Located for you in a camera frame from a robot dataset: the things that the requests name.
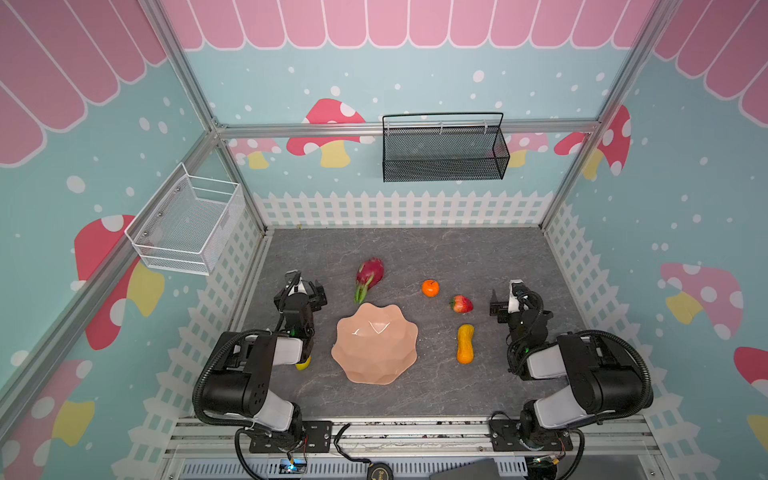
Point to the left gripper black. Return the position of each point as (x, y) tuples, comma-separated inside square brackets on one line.
[(301, 294)]

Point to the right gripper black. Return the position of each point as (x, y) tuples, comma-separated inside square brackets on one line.
[(501, 306)]

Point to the yellow mango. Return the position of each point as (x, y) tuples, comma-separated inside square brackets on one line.
[(304, 365)]

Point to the yellow orange squash fruit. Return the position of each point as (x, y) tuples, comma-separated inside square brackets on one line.
[(465, 348)]

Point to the red strawberry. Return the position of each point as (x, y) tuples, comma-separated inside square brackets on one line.
[(461, 304)]

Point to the pink dragon fruit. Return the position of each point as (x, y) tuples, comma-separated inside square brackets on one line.
[(370, 273)]

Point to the pink scalloped fruit bowl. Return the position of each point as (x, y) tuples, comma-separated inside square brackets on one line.
[(375, 345)]

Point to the small orange fruit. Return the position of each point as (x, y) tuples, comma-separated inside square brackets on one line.
[(430, 288)]

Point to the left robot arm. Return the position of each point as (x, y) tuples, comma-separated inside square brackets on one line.
[(233, 388)]

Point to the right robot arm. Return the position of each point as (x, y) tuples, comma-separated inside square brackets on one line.
[(606, 377)]

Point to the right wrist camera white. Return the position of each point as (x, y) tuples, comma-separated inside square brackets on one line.
[(513, 302)]

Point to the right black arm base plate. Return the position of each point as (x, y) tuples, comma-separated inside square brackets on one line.
[(512, 435)]

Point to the white wire mesh basket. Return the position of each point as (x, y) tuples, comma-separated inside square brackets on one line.
[(186, 225)]

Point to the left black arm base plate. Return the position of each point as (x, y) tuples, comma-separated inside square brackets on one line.
[(312, 437)]

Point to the aluminium mounting rail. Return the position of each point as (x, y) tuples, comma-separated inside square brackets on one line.
[(453, 447)]

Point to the black wire mesh basket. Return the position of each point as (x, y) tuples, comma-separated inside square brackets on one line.
[(453, 146)]

